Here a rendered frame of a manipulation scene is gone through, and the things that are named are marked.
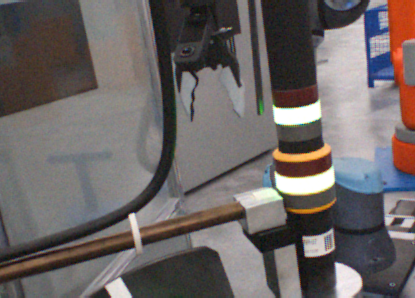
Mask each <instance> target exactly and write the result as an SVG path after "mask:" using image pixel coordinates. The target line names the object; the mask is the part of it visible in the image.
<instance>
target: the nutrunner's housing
mask: <svg viewBox="0 0 415 298"><path fill-rule="evenodd" d="M286 219H287V220H289V221H290V222H291V223H292V224H293V225H295V230H296V236H297V244H295V250H296V256H297V267H298V272H299V278H300V289H302V290H303V291H306V292H309V293H322V292H325V291H330V290H331V289H333V288H334V287H335V286H336V284H337V275H336V262H335V257H336V250H335V237H334V230H333V217H332V211H331V207H329V208H327V209H324V210H323V211H318V212H316V213H291V212H289V211H286Z"/></svg>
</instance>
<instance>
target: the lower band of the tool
mask: <svg viewBox="0 0 415 298"><path fill-rule="evenodd" d="M329 152H331V147H330V146H329V145H328V144H325V143H324V147H323V148H321V149H320V150H317V151H316V152H311V153H307V154H283V153H281V152H279V151H278V149H276V150H275V151H274V153H273V156H274V158H276V159H277V160H279V161H285V162H302V161H311V160H314V159H317V158H321V157H322V156H325V155H326V154H329ZM332 167H333V166H332ZM332 167H331V168H330V169H329V170H327V171H324V172H323V173H319V174H317V175H311V176H306V177H286V176H283V175H280V174H278V173H276V174H277V175H279V176H280V177H285V178H290V179H303V178H309V177H316V176H318V175H322V174H324V173H326V172H328V171H330V170H331V169H332ZM333 184H334V182H333ZM333 184H332V185H331V186H333ZM331 186H329V187H328V188H325V189H324V190H327V189H329V188H331ZM278 190H280V189H278ZM324 190H320V191H317V192H310V193H303V194H295V193H288V192H284V191H282V190H280V192H283V193H285V194H292V195H307V194H316V193H318V192H322V191H324ZM335 200H336V198H335ZM335 200H333V202H331V203H329V204H327V205H325V206H323V207H318V208H316V209H305V210H299V209H292V208H286V207H285V206H284V209H285V210H286V211H289V212H291V213H316V212H318V211H323V210H324V209H327V208H329V207H331V205H332V204H333V203H334V202H335Z"/></svg>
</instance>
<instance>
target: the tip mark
mask: <svg viewBox="0 0 415 298"><path fill-rule="evenodd" d="M105 287H106V289H107V290H108V292H109V293H110V295H111V297H112V298H132V297H131V295H130V293H129V291H128V290H127V288H126V286H125V284H124V283H123V281H122V280H121V278H118V279H117V280H114V281H113V282H110V284H107V285H106V286H105Z"/></svg>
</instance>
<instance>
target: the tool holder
mask: <svg viewBox="0 0 415 298"><path fill-rule="evenodd" d="M267 189H269V188H268V187H265V188H260V189H258V190H253V191H250V192H244V193H242V194H237V195H234V196H233V200H234V202H236V201H238V200H239V201H240V206H241V208H242V213H243V219H240V220H238V223H240V225H241V226H242V233H243V234H244V235H245V236H246V237H247V239H248V240H249V241H250V242H251V243H252V244H253V246H255V248H257V250H259V252H260V253H262V254H263V261H264V268H265V273H266V282H267V286H268V288H270V290H271V291H272V293H273V294H274V295H275V298H362V297H363V289H362V279H361V277H359V274H357V272H355V270H353V269H352V268H349V267H348V266H344V265H343V264H338V263H336V275H337V284H336V286H335V287H334V288H333V289H331V290H330V291H325V292H322V293H309V292H306V291H303V290H302V289H300V278H299V272H298V267H297V256H296V250H295V244H297V236H296V230H295V225H293V224H292V223H291V222H290V221H289V220H287V219H286V218H285V215H284V204H283V199H282V198H281V197H280V196H278V194H276V196H272V197H269V198H264V199H261V200H255V199H254V200H252V199H251V198H250V197H249V196H251V195H250V194H251V193H254V192H259V191H261V190H267Z"/></svg>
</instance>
